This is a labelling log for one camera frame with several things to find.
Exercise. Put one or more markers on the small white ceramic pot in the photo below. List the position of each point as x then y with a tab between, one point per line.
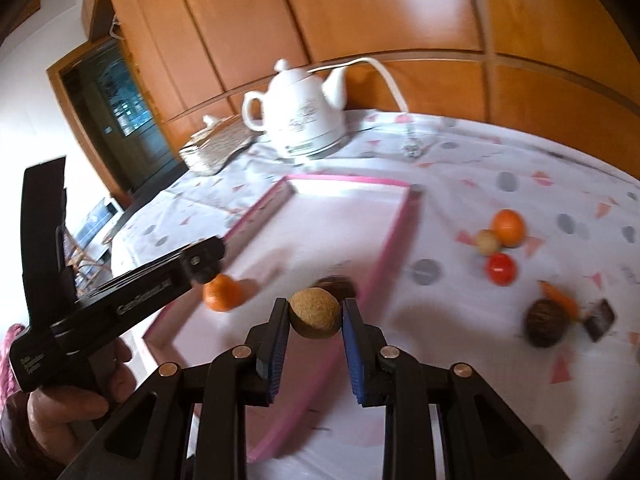
211	121

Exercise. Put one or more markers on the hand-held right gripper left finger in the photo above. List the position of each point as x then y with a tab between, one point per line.
279	360

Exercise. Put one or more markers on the person's left hand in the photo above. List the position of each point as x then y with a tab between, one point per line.
60	410

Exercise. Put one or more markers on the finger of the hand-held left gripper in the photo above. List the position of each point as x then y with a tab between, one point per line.
205	260

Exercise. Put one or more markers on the pink knitted cloth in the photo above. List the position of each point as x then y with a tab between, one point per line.
10	360

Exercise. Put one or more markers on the red tomato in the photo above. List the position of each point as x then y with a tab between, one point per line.
501	269

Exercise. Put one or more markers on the wooden panelled wardrobe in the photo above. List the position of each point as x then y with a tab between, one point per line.
400	20

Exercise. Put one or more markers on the white hanger hook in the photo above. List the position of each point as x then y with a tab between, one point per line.
115	27

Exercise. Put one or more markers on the white patterned tablecloth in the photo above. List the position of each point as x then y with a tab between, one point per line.
500	385

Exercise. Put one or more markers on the pink rimmed white tray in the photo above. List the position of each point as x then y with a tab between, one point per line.
320	225

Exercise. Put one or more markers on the white ceramic electric kettle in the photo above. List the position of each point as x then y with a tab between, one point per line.
295	105

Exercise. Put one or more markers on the blue printed box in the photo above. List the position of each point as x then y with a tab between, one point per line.
97	220

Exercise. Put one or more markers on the small orange mandarin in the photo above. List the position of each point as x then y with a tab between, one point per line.
225	296

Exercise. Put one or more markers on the brown kiwi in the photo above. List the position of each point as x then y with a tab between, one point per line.
315	310

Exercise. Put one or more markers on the white kettle base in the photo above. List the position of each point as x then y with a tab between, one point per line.
330	148

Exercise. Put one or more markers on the small beige round fruit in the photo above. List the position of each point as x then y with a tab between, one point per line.
486	242

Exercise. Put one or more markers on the dark brown cut piece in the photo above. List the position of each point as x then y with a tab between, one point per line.
600	320

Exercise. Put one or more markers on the large orange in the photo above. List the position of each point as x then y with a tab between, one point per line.
509	227

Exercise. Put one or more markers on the dark brown ribbed fruit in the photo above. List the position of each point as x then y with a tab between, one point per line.
546	322

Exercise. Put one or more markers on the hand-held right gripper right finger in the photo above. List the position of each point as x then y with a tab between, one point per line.
354	360

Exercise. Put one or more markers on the rattan chair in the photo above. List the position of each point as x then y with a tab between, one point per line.
82	260

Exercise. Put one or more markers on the wooden framed glazed door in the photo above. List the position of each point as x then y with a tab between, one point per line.
125	120

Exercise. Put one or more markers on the orange carrot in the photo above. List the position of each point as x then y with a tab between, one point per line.
560	297

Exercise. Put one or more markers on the dark brown smooth fruit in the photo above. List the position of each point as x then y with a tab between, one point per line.
341	287

